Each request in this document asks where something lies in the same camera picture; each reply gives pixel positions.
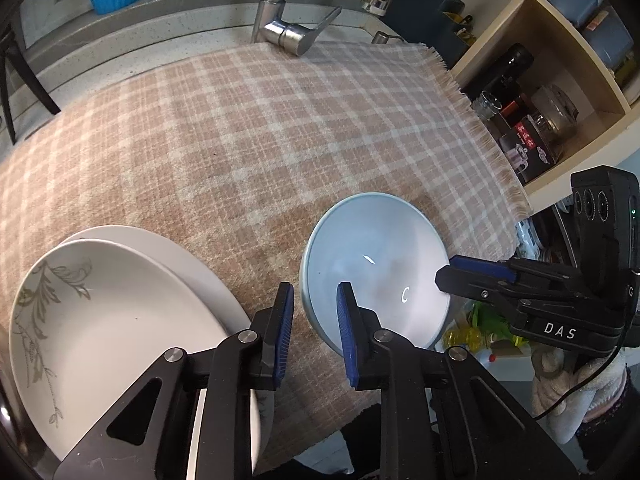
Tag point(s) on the glass jar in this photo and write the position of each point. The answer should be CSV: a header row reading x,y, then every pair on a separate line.
x,y
558,109

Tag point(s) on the beige checked cloth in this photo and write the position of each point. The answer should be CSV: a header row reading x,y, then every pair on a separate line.
x,y
236,155

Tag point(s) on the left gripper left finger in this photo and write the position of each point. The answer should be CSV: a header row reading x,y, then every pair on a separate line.
x,y
254,359

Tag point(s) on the light blue bowl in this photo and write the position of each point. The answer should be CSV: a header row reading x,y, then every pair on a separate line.
x,y
390,253

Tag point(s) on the plain white plate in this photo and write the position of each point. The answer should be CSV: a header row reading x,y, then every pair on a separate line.
x,y
196,275

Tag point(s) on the red black box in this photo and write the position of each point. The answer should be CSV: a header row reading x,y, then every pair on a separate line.
x,y
531,147

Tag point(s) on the white plate grey leaf pattern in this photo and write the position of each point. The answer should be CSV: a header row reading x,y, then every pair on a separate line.
x,y
89,318

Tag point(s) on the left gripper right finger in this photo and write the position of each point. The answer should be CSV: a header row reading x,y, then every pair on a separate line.
x,y
425,433

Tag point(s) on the wooden shelf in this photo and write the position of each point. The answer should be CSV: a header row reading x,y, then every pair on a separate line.
x,y
608,129

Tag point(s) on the gloved right hand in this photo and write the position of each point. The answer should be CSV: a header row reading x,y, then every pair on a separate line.
x,y
554,377

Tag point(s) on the dark glass bottle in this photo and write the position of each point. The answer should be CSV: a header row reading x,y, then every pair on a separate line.
x,y
498,81

